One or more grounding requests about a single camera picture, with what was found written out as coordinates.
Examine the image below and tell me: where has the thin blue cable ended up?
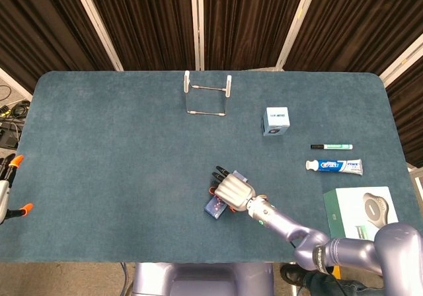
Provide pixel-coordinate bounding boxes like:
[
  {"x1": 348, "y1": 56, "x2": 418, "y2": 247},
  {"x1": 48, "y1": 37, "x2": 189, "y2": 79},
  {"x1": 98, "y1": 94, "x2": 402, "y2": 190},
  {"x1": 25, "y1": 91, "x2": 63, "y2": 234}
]
[{"x1": 120, "y1": 262, "x2": 130, "y2": 296}]

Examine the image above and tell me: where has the brown curtain partition panel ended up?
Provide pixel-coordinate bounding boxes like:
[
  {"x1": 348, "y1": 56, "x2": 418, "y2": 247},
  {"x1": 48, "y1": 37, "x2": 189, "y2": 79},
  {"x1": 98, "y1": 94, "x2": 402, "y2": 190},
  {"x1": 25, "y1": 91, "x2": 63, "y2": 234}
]
[
  {"x1": 0, "y1": 0, "x2": 124, "y2": 94},
  {"x1": 84, "y1": 0, "x2": 199, "y2": 71},
  {"x1": 198, "y1": 0, "x2": 318, "y2": 71},
  {"x1": 379, "y1": 34, "x2": 423, "y2": 168},
  {"x1": 284, "y1": 0, "x2": 423, "y2": 75}
]

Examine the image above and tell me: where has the blue white toothpaste tube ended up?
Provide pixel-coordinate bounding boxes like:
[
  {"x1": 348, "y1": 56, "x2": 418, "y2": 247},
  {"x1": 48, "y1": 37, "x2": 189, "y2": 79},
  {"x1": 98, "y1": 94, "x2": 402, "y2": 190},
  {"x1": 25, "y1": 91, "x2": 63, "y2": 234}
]
[{"x1": 305, "y1": 158, "x2": 364, "y2": 177}]

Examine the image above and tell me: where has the blue felt table cloth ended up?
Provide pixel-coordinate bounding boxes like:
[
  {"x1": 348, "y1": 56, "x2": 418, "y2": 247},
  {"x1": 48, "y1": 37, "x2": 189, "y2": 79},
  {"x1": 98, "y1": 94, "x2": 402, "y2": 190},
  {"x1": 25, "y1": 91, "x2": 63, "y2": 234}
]
[{"x1": 0, "y1": 70, "x2": 419, "y2": 264}]

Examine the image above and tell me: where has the green white product box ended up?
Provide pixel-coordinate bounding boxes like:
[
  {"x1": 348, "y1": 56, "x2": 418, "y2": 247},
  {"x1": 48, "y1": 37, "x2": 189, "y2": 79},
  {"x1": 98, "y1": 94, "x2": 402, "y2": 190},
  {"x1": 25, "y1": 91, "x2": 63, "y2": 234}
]
[{"x1": 323, "y1": 186, "x2": 399, "y2": 241}]

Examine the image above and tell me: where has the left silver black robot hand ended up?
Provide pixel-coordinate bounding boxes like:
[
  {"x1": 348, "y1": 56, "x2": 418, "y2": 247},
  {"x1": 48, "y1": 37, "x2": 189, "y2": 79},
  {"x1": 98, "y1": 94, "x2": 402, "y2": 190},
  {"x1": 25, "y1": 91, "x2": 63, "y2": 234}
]
[{"x1": 0, "y1": 154, "x2": 34, "y2": 224}]

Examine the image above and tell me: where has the black floor device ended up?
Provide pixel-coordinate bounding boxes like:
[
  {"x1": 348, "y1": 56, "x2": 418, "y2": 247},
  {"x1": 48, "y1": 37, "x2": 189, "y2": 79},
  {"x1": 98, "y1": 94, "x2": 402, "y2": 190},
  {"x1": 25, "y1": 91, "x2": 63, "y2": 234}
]
[{"x1": 0, "y1": 128, "x2": 20, "y2": 149}]

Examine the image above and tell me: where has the green white marker pen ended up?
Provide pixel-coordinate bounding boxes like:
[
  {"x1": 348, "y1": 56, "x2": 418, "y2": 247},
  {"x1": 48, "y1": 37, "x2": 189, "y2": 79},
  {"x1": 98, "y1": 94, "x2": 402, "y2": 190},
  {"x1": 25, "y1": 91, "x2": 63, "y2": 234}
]
[{"x1": 309, "y1": 143, "x2": 354, "y2": 151}]

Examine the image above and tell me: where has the purple robot torso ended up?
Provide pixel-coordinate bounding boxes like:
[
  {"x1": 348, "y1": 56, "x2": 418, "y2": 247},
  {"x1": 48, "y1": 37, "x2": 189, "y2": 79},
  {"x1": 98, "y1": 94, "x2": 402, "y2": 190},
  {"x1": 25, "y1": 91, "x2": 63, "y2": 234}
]
[{"x1": 132, "y1": 262, "x2": 275, "y2": 296}]

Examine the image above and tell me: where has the dark trouser leg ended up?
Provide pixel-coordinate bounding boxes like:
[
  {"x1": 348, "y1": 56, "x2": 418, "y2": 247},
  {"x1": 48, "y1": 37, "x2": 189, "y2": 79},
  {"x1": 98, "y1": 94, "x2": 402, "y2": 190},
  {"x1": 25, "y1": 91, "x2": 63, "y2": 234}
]
[{"x1": 302, "y1": 271, "x2": 384, "y2": 296}]

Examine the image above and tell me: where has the black coiled floor cable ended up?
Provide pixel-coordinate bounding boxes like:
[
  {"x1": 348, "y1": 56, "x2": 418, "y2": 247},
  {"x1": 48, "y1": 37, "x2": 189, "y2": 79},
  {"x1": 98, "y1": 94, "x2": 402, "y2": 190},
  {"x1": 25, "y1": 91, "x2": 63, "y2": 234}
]
[{"x1": 11, "y1": 100, "x2": 31, "y2": 118}]

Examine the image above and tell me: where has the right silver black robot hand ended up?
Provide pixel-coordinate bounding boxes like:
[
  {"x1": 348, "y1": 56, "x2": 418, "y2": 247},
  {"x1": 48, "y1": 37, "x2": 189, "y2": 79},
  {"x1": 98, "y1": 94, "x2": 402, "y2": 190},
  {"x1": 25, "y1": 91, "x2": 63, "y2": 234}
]
[{"x1": 208, "y1": 165, "x2": 257, "y2": 215}]

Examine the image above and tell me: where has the black shoe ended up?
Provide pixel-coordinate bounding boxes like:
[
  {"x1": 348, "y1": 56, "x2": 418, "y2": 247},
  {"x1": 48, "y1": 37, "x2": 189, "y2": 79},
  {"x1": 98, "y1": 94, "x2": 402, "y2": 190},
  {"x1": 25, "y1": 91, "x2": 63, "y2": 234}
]
[{"x1": 280, "y1": 264, "x2": 307, "y2": 287}]

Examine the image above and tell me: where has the small light blue box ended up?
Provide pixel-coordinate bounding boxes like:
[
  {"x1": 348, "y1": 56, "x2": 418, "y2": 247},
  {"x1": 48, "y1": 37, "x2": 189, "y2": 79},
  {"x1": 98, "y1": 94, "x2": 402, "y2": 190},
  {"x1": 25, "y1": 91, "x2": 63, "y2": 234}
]
[{"x1": 262, "y1": 106, "x2": 291, "y2": 137}]

